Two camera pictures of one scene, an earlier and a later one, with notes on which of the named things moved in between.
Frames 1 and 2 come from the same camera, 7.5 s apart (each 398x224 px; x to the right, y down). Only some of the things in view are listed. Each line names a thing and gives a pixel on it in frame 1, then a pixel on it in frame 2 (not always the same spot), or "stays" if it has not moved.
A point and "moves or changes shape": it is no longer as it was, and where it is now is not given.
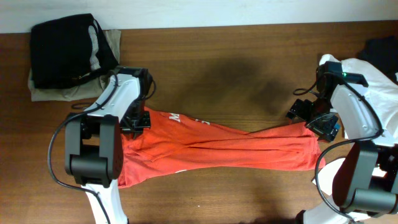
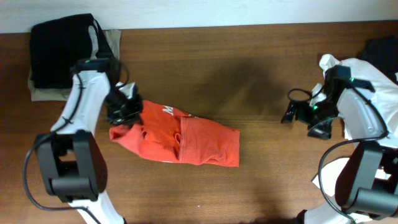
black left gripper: (135, 121) -> (123, 115)
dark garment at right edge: (383, 52) stays
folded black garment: (64, 49) stays
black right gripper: (311, 116) stays
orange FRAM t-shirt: (176, 141) moves or changes shape
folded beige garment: (90, 88) stays
